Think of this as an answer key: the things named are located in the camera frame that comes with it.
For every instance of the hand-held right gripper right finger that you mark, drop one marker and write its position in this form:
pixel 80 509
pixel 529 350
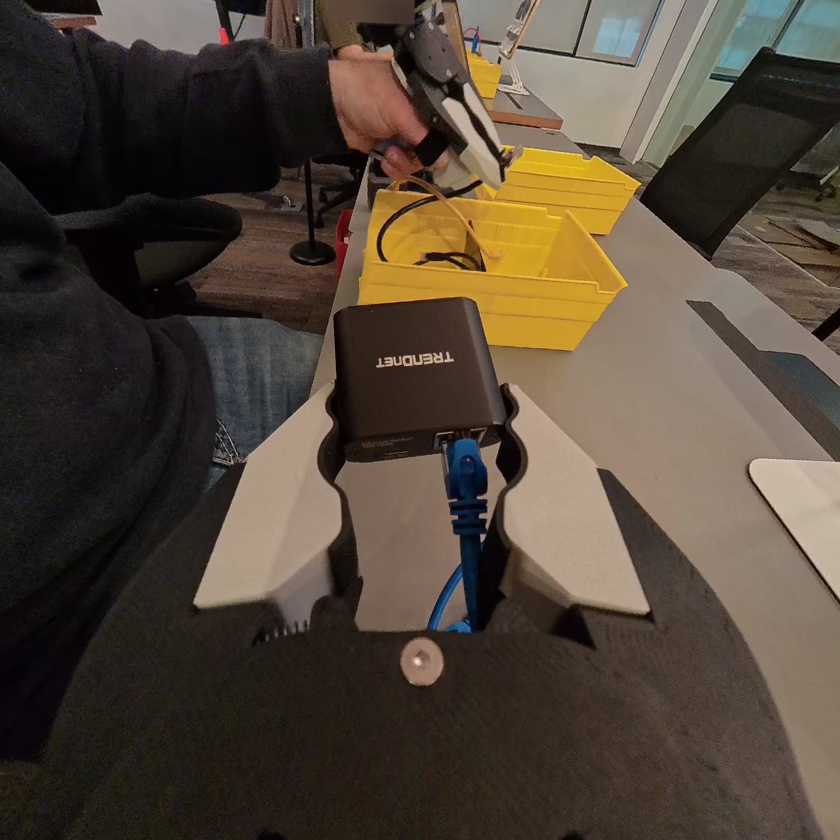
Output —
pixel 571 525

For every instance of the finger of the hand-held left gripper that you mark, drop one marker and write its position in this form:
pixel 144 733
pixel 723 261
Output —
pixel 485 118
pixel 472 144

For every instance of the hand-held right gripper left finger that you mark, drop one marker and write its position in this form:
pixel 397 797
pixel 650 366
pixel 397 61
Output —
pixel 275 525

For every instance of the yellow plastic bin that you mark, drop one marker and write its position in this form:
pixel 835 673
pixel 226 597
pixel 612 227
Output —
pixel 525 315
pixel 577 190

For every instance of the black network switch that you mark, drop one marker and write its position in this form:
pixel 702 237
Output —
pixel 413 394

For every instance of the person's left forearm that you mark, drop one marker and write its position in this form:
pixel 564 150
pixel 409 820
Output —
pixel 229 98

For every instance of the person's left hand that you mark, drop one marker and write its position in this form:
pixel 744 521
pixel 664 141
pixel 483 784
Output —
pixel 367 98

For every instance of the brown wooden desk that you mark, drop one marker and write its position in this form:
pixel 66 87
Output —
pixel 525 118

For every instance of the stack of yellow bins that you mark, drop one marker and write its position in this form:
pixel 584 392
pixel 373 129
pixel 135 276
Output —
pixel 482 75

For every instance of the small white desk stand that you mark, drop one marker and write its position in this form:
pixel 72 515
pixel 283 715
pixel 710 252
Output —
pixel 522 26

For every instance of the person's blue jeans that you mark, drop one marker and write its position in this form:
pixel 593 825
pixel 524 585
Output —
pixel 262 380

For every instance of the brown jacket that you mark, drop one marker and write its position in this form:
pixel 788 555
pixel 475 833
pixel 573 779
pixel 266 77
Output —
pixel 282 23

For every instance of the red plastic bin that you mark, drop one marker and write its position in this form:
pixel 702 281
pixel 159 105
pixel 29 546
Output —
pixel 344 236

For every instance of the black stanchion pole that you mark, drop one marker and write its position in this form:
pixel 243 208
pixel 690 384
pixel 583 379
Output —
pixel 313 253

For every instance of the black office chair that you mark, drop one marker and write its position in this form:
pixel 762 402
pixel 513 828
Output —
pixel 741 151
pixel 164 229

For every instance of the black television screen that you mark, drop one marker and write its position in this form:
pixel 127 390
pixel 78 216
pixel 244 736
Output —
pixel 65 6

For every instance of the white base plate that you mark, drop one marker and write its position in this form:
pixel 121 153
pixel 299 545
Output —
pixel 807 512

